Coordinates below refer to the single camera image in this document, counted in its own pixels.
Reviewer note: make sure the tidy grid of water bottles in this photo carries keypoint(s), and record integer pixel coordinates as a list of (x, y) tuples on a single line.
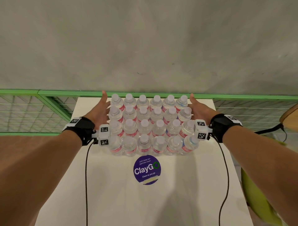
[(151, 125)]

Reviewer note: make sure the green chair wooden backrest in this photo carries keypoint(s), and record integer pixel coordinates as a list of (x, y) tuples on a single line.
[(256, 198)]

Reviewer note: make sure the person's left forearm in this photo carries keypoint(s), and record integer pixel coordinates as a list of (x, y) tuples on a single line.
[(35, 174)]

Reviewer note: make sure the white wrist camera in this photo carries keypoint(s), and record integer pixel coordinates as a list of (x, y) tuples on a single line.
[(104, 136), (201, 130)]

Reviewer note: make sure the white table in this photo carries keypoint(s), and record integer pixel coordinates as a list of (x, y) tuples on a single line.
[(104, 191)]

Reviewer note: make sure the person's right forearm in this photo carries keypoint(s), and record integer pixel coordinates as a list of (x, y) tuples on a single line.
[(263, 158)]

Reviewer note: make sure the green framed mesh fence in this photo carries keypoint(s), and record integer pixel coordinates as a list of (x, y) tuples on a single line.
[(28, 114)]

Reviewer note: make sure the purple round sticker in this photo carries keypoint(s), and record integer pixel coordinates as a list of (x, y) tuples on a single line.
[(147, 172)]

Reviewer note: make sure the person's left hand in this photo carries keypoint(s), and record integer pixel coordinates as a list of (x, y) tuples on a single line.
[(101, 111)]

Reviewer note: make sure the person's right hand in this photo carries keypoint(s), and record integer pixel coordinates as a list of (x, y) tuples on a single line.
[(201, 110)]

